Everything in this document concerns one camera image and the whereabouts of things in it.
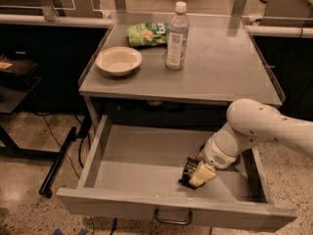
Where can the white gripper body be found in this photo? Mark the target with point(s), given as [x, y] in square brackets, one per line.
[217, 157]

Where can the black rxbar chocolate bar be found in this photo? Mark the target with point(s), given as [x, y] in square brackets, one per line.
[188, 171]

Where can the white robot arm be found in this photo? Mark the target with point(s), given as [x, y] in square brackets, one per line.
[248, 122]

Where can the grey open top drawer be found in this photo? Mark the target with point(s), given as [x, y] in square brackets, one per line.
[132, 170]

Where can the clear plastic water bottle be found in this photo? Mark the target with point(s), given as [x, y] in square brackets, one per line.
[177, 36]

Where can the white bowl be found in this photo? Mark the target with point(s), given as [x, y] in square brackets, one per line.
[119, 61]

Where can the green snack bag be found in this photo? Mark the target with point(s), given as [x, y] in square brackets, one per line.
[147, 34]

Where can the black floor pole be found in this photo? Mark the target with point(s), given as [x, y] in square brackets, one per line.
[45, 189]

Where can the dark side shelf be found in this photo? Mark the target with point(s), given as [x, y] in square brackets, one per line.
[16, 81]

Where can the black metal drawer handle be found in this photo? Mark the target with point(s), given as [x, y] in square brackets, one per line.
[174, 217]

